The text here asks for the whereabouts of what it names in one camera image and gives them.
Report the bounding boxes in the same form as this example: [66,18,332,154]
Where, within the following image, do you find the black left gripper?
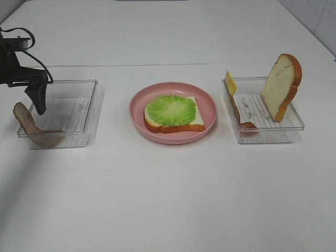
[0,33,53,116]

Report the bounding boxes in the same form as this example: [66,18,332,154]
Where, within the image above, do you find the bacon strip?
[232,94,258,135]
[13,102,64,148]

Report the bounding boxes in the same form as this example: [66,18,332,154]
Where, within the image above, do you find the green lettuce leaf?
[145,94,196,127]

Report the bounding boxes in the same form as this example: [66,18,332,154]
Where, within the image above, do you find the bread slice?
[260,54,302,122]
[144,96,205,133]

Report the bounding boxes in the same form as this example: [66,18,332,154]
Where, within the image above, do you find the yellow cheese slice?
[224,71,237,97]

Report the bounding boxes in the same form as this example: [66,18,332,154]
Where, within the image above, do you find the clear left plastic container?
[17,79,104,149]

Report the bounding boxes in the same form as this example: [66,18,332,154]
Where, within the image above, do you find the clear plastic container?
[17,79,104,149]
[222,77,305,144]

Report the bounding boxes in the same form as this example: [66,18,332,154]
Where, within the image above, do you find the pink plate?
[129,82,217,144]

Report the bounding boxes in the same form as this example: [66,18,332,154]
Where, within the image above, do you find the clear right plastic container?
[222,77,305,144]

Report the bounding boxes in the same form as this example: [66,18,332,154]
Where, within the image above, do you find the upright bread slice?
[260,54,302,122]

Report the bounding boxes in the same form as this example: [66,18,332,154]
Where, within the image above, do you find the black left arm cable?
[0,27,54,84]

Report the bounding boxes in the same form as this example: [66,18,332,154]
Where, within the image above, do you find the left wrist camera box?
[4,37,30,51]

